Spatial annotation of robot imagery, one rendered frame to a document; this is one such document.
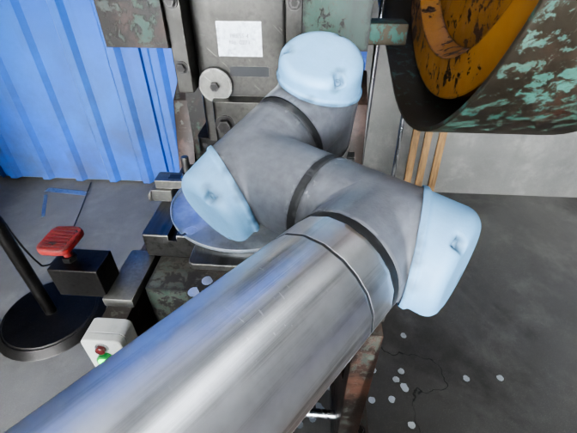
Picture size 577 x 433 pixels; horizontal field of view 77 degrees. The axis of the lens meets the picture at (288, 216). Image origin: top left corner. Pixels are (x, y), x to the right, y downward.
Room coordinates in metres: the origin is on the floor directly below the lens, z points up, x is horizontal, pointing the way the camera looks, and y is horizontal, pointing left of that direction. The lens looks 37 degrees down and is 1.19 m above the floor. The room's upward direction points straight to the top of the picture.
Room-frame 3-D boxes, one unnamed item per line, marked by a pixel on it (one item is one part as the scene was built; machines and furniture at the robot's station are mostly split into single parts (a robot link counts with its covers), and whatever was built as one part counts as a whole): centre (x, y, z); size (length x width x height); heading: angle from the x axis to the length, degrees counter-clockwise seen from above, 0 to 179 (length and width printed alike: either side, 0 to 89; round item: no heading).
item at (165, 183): (0.72, 0.24, 0.76); 0.17 x 0.06 x 0.10; 86
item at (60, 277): (0.50, 0.40, 0.62); 0.10 x 0.06 x 0.20; 86
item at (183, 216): (0.58, 0.08, 0.78); 0.29 x 0.29 x 0.01
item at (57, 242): (0.50, 0.42, 0.72); 0.07 x 0.06 x 0.08; 176
